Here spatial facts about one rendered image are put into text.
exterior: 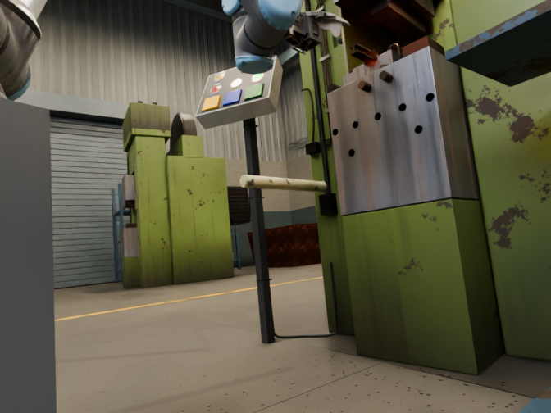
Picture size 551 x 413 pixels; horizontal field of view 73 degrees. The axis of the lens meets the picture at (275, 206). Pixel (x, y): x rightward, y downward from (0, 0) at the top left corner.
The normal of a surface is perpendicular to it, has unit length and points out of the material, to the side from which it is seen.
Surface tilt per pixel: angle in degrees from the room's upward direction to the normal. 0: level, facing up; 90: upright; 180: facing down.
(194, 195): 90
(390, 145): 90
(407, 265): 90
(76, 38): 90
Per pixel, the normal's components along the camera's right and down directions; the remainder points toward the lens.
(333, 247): -0.73, -0.01
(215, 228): 0.48, -0.15
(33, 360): 0.82, -0.15
